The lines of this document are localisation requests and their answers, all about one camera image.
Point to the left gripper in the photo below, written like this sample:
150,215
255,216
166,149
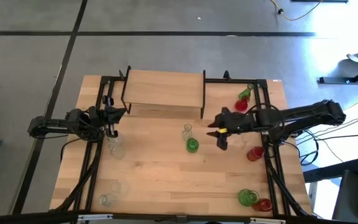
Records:
99,115

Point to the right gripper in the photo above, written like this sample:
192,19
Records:
238,123

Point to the clear narrow-neck glass vase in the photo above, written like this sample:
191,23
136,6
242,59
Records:
240,142

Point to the clear swirl glass vase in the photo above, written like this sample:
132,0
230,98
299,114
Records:
113,140

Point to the red bulbous glass vase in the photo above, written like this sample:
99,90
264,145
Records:
241,105

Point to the green squat glass vase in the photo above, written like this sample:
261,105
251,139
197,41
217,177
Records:
192,145

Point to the clear slim glass vase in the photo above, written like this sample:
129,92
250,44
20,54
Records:
187,133

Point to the clear ribbed glass vase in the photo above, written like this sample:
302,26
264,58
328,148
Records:
118,152

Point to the red square glass vase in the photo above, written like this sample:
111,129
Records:
255,153

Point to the green tall glass vase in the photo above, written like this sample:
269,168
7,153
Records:
245,92

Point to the red cylindrical glass vase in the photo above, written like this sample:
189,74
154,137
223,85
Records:
263,205

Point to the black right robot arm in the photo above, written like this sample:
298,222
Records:
306,112

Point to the green round glass vase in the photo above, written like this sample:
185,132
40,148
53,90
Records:
248,197

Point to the black support bar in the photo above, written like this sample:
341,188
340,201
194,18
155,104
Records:
331,169

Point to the black plug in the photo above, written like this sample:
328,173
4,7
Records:
280,12

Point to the black desk leg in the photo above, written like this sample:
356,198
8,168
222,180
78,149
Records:
346,80

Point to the black aluminium rig frame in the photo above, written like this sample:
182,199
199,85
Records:
228,81

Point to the wooden shelf black metal frame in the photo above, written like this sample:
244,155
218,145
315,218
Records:
163,88

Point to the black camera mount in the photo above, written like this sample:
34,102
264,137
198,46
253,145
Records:
181,218

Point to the silver frame bracket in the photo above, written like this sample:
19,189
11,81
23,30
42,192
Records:
95,216
267,220

